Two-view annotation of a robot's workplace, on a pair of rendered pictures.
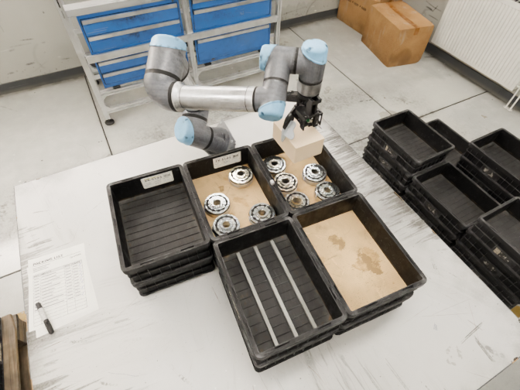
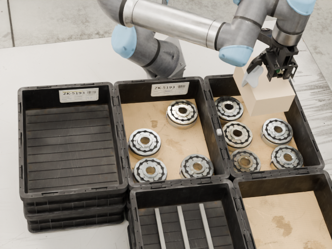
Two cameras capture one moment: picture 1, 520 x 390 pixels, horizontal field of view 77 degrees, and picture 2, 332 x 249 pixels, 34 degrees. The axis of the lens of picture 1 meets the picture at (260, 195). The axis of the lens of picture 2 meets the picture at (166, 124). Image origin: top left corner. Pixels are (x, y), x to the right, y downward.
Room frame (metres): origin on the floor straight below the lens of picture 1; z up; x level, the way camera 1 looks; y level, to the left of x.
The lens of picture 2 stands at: (-0.21, -0.01, 2.27)
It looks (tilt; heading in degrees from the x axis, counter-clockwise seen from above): 53 degrees down; 7
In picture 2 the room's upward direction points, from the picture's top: 10 degrees clockwise
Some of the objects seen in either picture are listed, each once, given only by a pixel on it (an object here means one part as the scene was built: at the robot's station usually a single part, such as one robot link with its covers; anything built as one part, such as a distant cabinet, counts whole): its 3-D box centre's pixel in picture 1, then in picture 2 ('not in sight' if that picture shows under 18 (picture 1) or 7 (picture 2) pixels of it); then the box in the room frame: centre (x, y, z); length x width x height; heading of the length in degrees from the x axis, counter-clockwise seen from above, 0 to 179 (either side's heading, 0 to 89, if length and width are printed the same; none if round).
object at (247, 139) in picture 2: (285, 181); (236, 134); (0.90, -0.11, 0.86); 0.10 x 0.10 x 0.01
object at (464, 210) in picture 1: (443, 208); not in sight; (1.19, -1.11, 0.31); 0.40 x 0.30 x 0.34; 29
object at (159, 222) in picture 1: (159, 220); (70, 146); (0.68, 0.38, 0.87); 0.40 x 0.30 x 0.11; 24
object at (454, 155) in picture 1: (436, 152); not in sight; (1.73, -1.27, 0.26); 0.40 x 0.30 x 0.23; 29
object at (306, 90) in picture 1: (309, 85); (288, 31); (0.91, -0.15, 1.32); 0.08 x 0.08 x 0.05
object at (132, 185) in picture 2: (233, 189); (168, 129); (0.80, 0.11, 0.92); 0.40 x 0.30 x 0.02; 24
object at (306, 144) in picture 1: (297, 137); (263, 84); (0.93, -0.13, 1.08); 0.16 x 0.12 x 0.07; 29
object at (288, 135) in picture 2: (314, 172); (277, 130); (0.96, -0.23, 0.86); 0.10 x 0.10 x 0.01
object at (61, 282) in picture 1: (59, 285); not in sight; (0.48, 0.75, 0.70); 0.33 x 0.23 x 0.01; 29
